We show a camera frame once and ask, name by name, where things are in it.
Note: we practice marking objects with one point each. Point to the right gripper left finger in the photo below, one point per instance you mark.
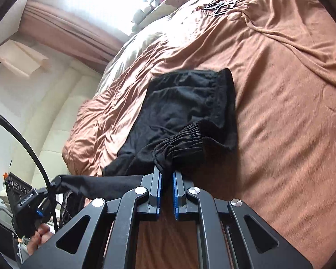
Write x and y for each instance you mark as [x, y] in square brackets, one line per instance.
[138, 205]

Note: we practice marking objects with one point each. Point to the cream padded headboard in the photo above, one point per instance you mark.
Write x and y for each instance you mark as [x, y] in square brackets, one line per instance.
[47, 104]

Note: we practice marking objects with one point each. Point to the black bin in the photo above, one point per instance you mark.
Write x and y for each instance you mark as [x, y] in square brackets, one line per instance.
[6, 233]

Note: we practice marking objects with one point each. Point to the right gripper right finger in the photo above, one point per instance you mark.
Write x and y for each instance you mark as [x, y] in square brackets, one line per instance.
[212, 218]

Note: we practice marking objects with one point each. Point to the black pants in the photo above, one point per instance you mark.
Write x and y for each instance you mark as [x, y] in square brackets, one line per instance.
[184, 114]

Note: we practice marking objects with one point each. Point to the beige patterned bedding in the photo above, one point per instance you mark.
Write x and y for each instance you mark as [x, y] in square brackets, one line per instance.
[144, 34]

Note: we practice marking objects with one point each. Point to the pink curtain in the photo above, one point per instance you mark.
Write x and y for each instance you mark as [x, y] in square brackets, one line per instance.
[69, 34]

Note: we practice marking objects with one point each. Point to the brown bed blanket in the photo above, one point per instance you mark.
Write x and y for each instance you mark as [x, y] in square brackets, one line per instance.
[282, 56]

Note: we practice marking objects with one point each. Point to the black belt on bed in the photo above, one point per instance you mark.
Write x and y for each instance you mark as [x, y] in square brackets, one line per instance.
[226, 1]

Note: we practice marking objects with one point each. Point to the person's left hand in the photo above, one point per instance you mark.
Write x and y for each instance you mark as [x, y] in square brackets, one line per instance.
[41, 235]

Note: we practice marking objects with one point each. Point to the beige cloth on wall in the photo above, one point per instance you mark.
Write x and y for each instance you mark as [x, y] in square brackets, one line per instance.
[21, 59]

